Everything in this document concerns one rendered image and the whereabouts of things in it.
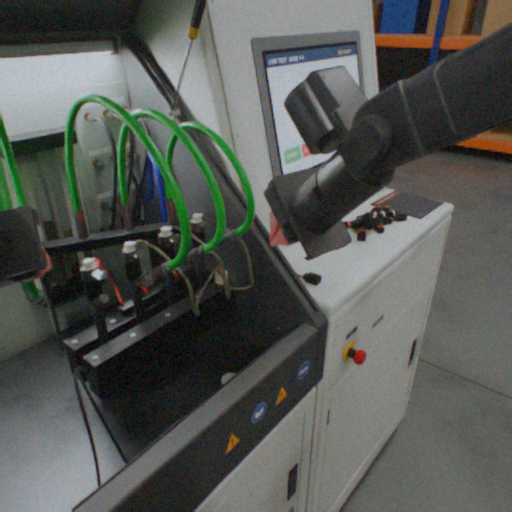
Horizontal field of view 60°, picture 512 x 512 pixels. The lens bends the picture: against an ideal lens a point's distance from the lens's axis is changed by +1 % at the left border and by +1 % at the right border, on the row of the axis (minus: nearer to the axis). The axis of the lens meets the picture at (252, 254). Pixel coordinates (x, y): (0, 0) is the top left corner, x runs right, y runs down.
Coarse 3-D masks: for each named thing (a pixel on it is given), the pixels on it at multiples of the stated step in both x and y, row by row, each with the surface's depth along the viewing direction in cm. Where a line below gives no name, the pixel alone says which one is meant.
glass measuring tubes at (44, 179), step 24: (0, 144) 79; (24, 144) 82; (48, 144) 85; (24, 168) 86; (48, 168) 88; (24, 192) 85; (48, 192) 91; (48, 216) 91; (72, 216) 97; (48, 240) 93; (72, 264) 99; (72, 288) 100
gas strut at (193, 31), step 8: (200, 0) 77; (200, 8) 78; (200, 16) 79; (192, 24) 80; (200, 24) 80; (192, 32) 80; (192, 40) 82; (184, 56) 84; (184, 64) 85; (176, 88) 88; (176, 96) 89; (168, 112) 92; (176, 112) 92
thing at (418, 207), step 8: (392, 192) 142; (400, 192) 142; (376, 200) 136; (384, 200) 136; (392, 200) 136; (400, 200) 136; (408, 200) 136; (416, 200) 136; (424, 200) 136; (432, 200) 136; (392, 208) 131; (400, 208) 131; (408, 208) 131; (416, 208) 131; (424, 208) 131; (432, 208) 131; (416, 216) 126; (424, 216) 126
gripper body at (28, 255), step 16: (16, 208) 43; (32, 208) 44; (0, 224) 42; (16, 224) 43; (32, 224) 43; (0, 240) 41; (16, 240) 43; (32, 240) 42; (0, 256) 41; (16, 256) 42; (32, 256) 42; (0, 272) 42; (16, 272) 42
